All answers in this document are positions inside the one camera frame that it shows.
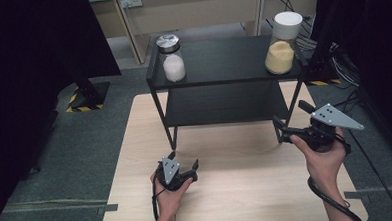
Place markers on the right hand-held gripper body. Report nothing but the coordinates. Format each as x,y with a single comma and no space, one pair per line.
321,131

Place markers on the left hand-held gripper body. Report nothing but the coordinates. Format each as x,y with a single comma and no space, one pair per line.
171,175

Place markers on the white-lid jar of yellow grains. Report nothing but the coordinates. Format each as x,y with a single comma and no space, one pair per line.
279,57

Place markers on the black two-tier shelf rack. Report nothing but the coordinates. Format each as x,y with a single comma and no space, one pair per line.
225,60

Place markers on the metal-lid jar of white powder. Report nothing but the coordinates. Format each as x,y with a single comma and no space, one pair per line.
173,66

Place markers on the person's left hand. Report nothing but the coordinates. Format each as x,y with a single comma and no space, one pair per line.
169,201

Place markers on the person's right hand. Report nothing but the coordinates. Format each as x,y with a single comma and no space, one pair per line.
323,166

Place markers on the black stand with striped base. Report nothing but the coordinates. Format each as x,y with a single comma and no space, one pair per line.
322,61
88,95

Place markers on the grey floor tape piece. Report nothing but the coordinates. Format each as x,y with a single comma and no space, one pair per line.
108,208

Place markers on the black curtain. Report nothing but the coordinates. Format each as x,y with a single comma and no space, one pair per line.
32,81
378,49

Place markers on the white wall socket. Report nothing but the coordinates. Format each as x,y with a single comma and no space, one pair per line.
130,1

